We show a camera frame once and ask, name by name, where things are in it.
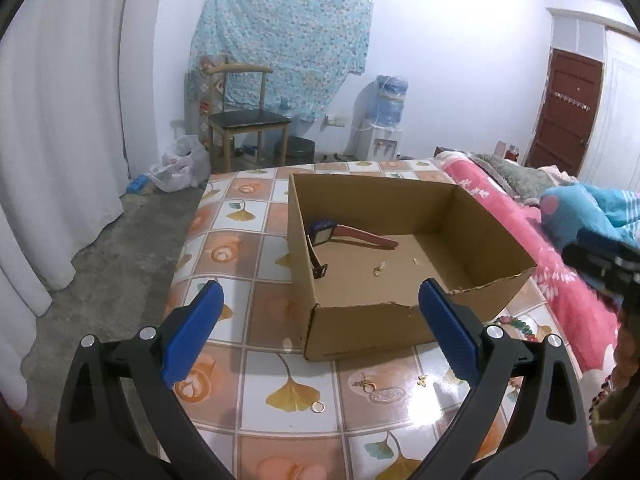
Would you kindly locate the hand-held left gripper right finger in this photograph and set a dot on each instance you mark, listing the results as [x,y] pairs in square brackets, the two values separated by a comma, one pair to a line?
[450,332]

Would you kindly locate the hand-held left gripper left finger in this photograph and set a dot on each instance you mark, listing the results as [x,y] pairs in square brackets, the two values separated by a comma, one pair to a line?
[192,332]

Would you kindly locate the brown cardboard box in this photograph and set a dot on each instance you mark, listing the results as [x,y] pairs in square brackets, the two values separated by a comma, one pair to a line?
[360,325]

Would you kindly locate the square dark wristwatch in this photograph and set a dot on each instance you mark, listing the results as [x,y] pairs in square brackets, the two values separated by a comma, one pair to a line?
[325,232]

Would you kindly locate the person's right hand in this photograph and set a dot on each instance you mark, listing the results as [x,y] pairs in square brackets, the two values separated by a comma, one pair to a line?
[630,350]

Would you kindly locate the pink floral quilt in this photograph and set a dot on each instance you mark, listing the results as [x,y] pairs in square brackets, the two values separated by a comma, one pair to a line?
[550,260]

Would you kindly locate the blue plush pillow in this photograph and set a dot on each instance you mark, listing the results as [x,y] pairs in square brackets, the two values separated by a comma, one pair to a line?
[575,210]

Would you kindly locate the gold hoop charm earring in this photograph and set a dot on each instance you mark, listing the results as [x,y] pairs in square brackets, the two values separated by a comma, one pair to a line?
[369,386]

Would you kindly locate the grey fuzzy blanket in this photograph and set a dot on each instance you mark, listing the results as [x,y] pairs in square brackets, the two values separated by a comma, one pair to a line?
[515,172]

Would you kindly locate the white wardrobe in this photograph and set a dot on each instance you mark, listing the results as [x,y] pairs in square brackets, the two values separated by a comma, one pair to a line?
[620,110]

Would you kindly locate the small blue packet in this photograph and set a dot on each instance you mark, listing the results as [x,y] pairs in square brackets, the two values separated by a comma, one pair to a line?
[137,184]

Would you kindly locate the brown wooden door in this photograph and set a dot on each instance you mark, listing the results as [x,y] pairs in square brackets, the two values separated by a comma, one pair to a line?
[560,110]

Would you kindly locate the white plastic bag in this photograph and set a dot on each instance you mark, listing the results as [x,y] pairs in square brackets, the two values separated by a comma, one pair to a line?
[180,170]

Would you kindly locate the white water dispenser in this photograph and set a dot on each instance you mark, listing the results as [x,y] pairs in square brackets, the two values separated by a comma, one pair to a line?
[385,142]

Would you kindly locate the black trash bin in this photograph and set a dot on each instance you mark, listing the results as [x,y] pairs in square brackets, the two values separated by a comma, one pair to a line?
[295,152]

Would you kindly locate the wooden chair black seat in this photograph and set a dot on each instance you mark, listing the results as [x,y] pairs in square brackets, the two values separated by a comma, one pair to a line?
[247,120]

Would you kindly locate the printed carton stack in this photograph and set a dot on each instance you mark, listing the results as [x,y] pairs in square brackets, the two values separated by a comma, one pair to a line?
[205,110]

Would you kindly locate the white curtain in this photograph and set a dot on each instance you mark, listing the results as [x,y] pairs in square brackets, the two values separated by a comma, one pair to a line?
[50,135]

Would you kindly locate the blue floral hanging cloth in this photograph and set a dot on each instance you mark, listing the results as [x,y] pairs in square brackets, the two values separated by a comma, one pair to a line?
[280,35]

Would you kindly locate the white wall power outlet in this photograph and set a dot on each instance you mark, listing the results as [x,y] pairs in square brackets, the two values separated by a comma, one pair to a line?
[336,121]

